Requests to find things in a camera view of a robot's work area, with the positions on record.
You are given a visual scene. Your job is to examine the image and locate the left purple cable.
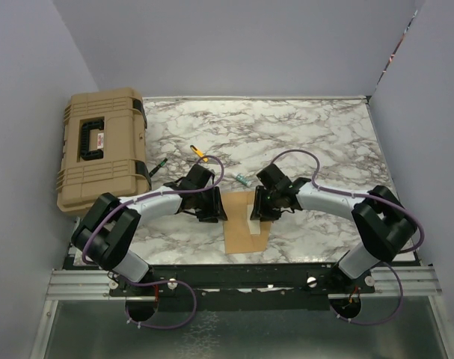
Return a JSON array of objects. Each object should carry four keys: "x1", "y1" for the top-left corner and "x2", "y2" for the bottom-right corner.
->
[{"x1": 80, "y1": 154, "x2": 225, "y2": 331}]

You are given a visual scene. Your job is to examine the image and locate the brown paper envelope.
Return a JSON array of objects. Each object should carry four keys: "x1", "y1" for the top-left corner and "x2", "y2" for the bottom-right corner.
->
[{"x1": 221, "y1": 191, "x2": 272, "y2": 254}]

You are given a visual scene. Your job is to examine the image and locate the yellow utility knife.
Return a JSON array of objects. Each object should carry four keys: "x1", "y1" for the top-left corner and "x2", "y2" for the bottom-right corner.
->
[{"x1": 189, "y1": 144, "x2": 209, "y2": 162}]

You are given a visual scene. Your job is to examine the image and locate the green black pen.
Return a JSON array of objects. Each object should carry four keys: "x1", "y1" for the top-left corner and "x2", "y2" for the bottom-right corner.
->
[{"x1": 149, "y1": 158, "x2": 168, "y2": 177}]

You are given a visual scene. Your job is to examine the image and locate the tan plastic tool case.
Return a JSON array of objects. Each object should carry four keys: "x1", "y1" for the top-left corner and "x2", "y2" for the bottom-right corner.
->
[{"x1": 56, "y1": 88, "x2": 151, "y2": 217}]

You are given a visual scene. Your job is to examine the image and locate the purple cable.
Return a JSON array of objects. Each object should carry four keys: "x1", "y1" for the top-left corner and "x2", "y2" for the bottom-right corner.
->
[
  {"x1": 269, "y1": 149, "x2": 426, "y2": 326},
  {"x1": 80, "y1": 154, "x2": 225, "y2": 331}
]

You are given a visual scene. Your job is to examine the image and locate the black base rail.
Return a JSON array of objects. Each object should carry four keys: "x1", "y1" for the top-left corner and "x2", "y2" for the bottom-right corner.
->
[{"x1": 109, "y1": 263, "x2": 375, "y2": 312}]

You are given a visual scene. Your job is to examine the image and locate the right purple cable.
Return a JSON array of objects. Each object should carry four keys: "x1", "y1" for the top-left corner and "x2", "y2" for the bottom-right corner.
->
[{"x1": 269, "y1": 149, "x2": 426, "y2": 326}]

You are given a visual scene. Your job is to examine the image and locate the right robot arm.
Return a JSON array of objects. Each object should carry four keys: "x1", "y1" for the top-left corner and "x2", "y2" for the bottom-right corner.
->
[{"x1": 250, "y1": 164, "x2": 417, "y2": 292}]

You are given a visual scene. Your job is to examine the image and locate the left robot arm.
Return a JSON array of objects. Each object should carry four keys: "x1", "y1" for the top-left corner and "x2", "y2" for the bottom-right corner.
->
[{"x1": 71, "y1": 164, "x2": 227, "y2": 295}]

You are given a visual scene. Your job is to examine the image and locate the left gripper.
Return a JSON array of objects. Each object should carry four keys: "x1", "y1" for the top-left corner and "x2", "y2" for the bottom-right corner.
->
[{"x1": 194, "y1": 186, "x2": 227, "y2": 223}]

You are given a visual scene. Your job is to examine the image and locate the aluminium frame rail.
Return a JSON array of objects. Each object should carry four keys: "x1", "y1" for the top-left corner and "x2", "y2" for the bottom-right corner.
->
[{"x1": 46, "y1": 270, "x2": 125, "y2": 301}]

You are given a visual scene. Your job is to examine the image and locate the green white glue stick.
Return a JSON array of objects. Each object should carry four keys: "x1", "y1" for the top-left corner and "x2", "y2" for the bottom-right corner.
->
[{"x1": 234, "y1": 174, "x2": 251, "y2": 187}]

